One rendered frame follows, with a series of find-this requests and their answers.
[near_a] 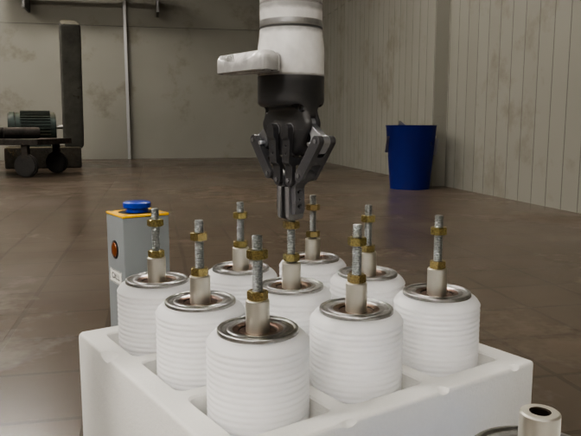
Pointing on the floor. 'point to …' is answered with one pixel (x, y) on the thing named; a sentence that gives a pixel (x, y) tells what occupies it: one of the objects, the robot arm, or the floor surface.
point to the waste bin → (411, 155)
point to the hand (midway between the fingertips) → (290, 201)
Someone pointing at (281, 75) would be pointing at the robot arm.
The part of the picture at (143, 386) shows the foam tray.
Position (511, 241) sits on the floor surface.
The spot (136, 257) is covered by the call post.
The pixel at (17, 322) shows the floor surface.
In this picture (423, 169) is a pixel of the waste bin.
